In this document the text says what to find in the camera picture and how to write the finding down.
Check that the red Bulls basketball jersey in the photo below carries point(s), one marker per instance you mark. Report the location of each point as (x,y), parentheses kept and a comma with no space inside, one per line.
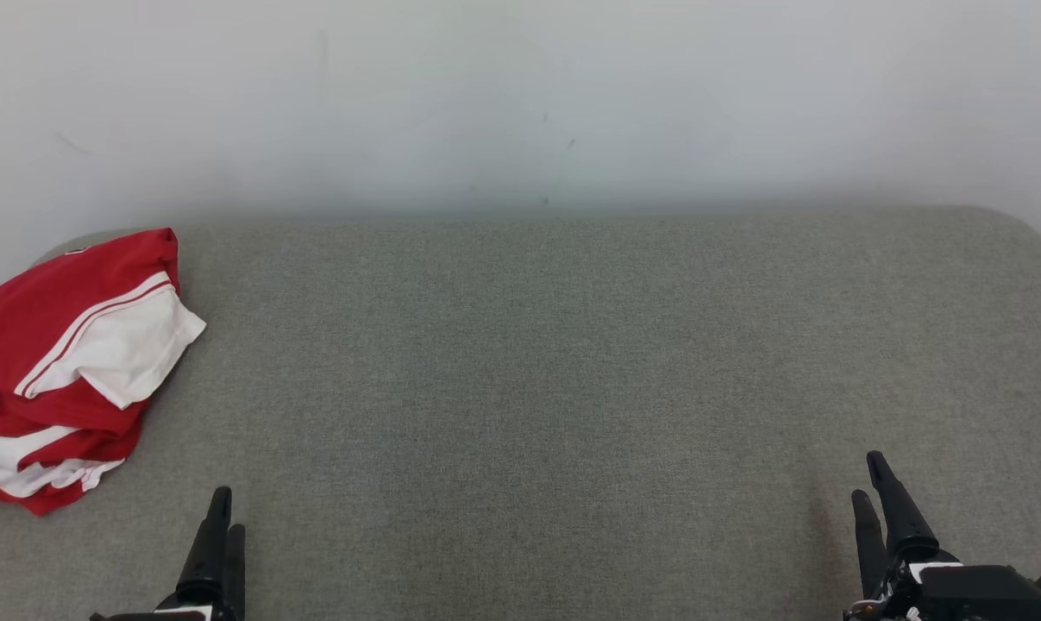
(72,285)

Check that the red white-striped shorts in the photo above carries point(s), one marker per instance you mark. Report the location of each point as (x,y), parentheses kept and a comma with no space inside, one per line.
(20,448)

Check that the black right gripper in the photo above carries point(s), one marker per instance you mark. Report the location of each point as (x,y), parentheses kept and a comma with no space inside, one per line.
(960,595)

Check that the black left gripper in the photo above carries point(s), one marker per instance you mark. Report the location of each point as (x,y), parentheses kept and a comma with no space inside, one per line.
(184,611)

